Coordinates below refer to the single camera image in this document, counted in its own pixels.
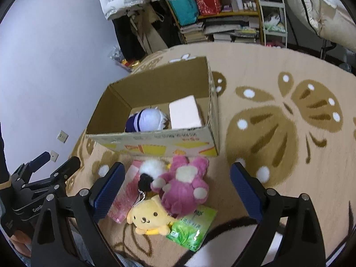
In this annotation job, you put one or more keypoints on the metal chair stand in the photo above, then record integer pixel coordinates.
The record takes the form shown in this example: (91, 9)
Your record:
(324, 48)

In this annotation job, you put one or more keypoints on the white trolley cart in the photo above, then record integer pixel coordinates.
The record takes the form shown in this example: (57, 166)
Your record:
(285, 19)

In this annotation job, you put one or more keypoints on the black hanging coat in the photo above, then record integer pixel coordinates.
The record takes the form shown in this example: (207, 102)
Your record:
(129, 39)

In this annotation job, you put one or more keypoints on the pale pink box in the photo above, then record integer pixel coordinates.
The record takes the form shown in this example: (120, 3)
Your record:
(184, 114)

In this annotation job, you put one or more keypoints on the yellow plush dog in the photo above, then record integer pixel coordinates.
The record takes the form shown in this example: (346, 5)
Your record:
(144, 214)

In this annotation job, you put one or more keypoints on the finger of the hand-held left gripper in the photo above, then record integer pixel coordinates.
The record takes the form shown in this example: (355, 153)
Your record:
(40, 158)
(68, 167)

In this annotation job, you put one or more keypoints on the wall socket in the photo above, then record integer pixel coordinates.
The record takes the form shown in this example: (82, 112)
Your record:
(62, 136)
(54, 156)

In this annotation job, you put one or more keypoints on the pink tissue packet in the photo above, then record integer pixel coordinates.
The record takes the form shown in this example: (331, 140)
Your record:
(122, 200)

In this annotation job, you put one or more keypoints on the pink plush toy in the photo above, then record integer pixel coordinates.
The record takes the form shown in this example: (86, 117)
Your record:
(180, 194)

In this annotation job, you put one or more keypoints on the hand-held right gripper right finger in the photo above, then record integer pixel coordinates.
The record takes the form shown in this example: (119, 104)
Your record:
(244, 189)

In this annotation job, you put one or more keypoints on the teal bag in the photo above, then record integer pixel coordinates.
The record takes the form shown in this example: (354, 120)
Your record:
(183, 7)

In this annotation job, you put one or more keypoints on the purple and white plush toy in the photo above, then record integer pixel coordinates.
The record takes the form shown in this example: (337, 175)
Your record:
(144, 119)

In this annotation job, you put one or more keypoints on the white plush cat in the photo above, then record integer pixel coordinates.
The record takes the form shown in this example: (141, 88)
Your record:
(272, 19)

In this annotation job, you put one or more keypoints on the white duvet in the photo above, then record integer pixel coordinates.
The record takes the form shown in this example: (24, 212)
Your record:
(328, 8)

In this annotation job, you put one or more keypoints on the red gift bag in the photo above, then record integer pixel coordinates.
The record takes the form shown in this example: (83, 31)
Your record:
(207, 1)

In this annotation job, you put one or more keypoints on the pile of small packets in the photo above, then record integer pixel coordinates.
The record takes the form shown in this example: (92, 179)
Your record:
(125, 61)

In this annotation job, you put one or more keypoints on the row of cosmetic bottles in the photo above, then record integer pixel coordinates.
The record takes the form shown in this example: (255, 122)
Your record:
(242, 2)

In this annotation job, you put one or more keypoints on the green tissue packet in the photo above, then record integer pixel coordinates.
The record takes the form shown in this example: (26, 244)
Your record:
(192, 228)

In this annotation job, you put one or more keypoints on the pink and white rolls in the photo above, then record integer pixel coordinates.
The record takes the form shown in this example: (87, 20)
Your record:
(274, 45)

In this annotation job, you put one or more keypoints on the person's left hand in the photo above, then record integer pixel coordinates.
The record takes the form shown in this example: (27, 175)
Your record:
(21, 242)

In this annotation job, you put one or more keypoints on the wooden bookshelf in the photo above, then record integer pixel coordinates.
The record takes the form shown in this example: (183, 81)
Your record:
(250, 15)

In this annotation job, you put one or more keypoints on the beige hanging coat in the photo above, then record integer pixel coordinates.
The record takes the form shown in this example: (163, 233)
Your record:
(155, 27)

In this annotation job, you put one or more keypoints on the cardboard box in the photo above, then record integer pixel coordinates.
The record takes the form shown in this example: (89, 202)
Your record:
(155, 141)

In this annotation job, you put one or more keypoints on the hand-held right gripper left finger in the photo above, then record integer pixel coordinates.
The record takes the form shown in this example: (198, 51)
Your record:
(110, 189)

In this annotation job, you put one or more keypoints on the stack of books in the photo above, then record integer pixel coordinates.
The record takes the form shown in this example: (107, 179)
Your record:
(222, 32)

